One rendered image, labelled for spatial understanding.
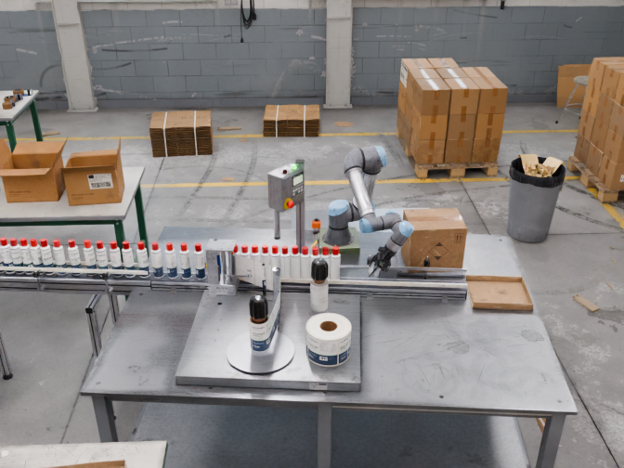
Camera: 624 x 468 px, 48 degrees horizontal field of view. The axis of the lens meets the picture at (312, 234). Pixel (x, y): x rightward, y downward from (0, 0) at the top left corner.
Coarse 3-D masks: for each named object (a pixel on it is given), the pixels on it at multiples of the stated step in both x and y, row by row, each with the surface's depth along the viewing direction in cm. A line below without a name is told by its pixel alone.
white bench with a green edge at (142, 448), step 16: (0, 448) 273; (16, 448) 273; (32, 448) 273; (48, 448) 273; (64, 448) 273; (80, 448) 273; (96, 448) 273; (112, 448) 273; (128, 448) 273; (144, 448) 273; (160, 448) 273; (0, 464) 266; (16, 464) 266; (32, 464) 266; (48, 464) 266; (64, 464) 266; (128, 464) 266; (144, 464) 266; (160, 464) 266
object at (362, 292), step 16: (192, 272) 373; (160, 288) 366; (176, 288) 366; (192, 288) 365; (208, 288) 364; (240, 288) 363; (256, 288) 363; (288, 288) 361; (304, 288) 361; (336, 288) 359; (352, 288) 359; (368, 288) 359
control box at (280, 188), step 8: (280, 168) 346; (288, 168) 346; (296, 168) 346; (272, 176) 339; (280, 176) 337; (288, 176) 339; (272, 184) 341; (280, 184) 338; (288, 184) 340; (272, 192) 344; (280, 192) 340; (288, 192) 342; (272, 200) 346; (280, 200) 342; (288, 200) 344; (296, 200) 350; (272, 208) 348; (280, 208) 344; (288, 208) 346
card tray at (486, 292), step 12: (468, 276) 372; (480, 276) 372; (492, 276) 372; (504, 276) 371; (516, 276) 371; (468, 288) 367; (480, 288) 367; (492, 288) 367; (504, 288) 367; (516, 288) 367; (480, 300) 357; (492, 300) 358; (504, 300) 358; (516, 300) 358; (528, 300) 356
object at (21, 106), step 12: (0, 96) 668; (36, 96) 677; (0, 108) 637; (24, 108) 645; (36, 108) 688; (0, 120) 615; (12, 120) 616; (36, 120) 690; (12, 132) 625; (36, 132) 696; (12, 144) 630
